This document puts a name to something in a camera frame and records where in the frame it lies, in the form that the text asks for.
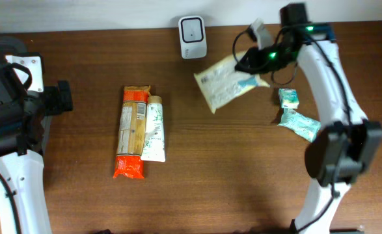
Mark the white refill pouch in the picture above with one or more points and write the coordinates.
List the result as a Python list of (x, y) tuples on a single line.
[(154, 141)]

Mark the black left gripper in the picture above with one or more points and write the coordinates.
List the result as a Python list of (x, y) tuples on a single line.
[(54, 93)]

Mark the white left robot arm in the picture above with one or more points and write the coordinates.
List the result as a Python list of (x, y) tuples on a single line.
[(22, 201)]

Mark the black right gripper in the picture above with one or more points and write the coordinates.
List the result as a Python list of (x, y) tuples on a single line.
[(248, 59)]

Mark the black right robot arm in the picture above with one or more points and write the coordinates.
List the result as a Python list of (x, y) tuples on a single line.
[(348, 141)]

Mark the white barcode scanner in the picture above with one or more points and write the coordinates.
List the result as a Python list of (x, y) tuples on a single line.
[(192, 37)]

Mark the mint green wipes pack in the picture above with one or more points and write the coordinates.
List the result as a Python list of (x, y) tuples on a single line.
[(299, 124)]

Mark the orange spaghetti pack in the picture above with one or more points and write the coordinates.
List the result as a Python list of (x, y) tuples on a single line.
[(131, 133)]

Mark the green Kleenex tissue pack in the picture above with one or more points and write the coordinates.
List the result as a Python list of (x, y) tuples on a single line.
[(288, 98)]

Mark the yellow white snack bag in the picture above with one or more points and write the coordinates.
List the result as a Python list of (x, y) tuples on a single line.
[(221, 83)]

